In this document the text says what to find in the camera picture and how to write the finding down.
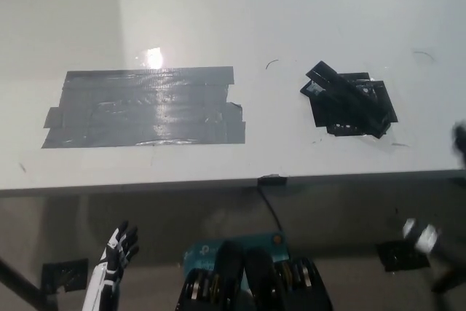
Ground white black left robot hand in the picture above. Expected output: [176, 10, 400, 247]
[98, 220, 140, 282]

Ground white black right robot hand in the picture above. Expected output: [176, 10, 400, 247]
[402, 119, 466, 253]

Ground black stapler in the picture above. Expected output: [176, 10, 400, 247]
[299, 60, 392, 140]

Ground black desk leg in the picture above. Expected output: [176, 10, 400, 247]
[0, 256, 58, 311]

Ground black robot body blocks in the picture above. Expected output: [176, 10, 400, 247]
[178, 240, 333, 311]

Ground black tape patch on desk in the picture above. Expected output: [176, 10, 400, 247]
[309, 70, 398, 139]

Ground teal router box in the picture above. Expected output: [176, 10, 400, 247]
[183, 230, 292, 279]

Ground gray duct tape patch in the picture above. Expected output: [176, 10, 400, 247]
[41, 66, 247, 150]

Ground thin black cable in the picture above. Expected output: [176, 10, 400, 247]
[258, 183, 283, 234]

